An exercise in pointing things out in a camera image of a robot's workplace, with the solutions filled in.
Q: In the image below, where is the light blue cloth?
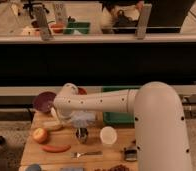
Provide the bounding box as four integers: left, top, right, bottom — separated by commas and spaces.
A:
70, 111, 96, 128

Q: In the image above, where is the white paper cup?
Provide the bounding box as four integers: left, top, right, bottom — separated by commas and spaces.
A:
100, 126, 117, 145

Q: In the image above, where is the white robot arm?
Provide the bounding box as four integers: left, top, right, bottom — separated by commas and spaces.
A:
53, 82, 193, 171

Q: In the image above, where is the small metal cup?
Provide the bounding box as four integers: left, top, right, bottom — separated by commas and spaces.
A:
76, 128, 88, 144

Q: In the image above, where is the metal fork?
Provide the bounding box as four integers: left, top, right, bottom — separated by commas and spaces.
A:
71, 151, 102, 158

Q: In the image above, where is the orange carrot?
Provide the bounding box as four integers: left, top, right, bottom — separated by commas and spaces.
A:
41, 145, 71, 153

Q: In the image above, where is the peeled banana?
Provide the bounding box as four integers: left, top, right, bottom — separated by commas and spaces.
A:
43, 121, 62, 131

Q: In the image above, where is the red berries pile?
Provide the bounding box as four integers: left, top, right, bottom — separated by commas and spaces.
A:
94, 165, 130, 171

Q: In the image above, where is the black handled brush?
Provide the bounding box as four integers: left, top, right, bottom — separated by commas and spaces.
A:
124, 140, 137, 162

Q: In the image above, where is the red yellow apple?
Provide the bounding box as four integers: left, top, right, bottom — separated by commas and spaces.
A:
32, 128, 48, 143

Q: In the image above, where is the green plastic tray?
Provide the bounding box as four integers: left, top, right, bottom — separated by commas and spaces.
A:
102, 86, 138, 126

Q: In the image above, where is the purple bowl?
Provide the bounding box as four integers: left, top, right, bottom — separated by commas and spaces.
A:
33, 91, 56, 113

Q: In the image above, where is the red bowl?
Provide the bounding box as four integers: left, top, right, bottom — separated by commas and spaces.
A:
78, 87, 87, 95

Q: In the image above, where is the blue ball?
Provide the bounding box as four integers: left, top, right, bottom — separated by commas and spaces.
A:
25, 164, 42, 171

